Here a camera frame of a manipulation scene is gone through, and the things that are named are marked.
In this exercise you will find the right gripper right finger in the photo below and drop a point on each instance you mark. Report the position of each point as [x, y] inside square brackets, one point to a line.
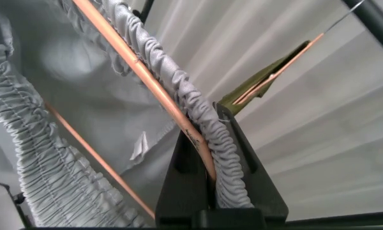
[261, 191]

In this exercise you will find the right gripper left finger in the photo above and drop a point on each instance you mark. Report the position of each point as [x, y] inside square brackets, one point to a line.
[182, 191]

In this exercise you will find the green long-sleeved shirt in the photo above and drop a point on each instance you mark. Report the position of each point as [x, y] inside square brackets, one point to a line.
[261, 80]

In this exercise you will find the pink clothes hanger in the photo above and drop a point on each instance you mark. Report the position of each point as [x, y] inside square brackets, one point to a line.
[274, 75]
[147, 80]

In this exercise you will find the pale grey garment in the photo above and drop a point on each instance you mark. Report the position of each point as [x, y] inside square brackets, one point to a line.
[83, 105]

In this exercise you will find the white curtain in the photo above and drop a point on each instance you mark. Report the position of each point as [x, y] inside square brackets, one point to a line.
[306, 111]

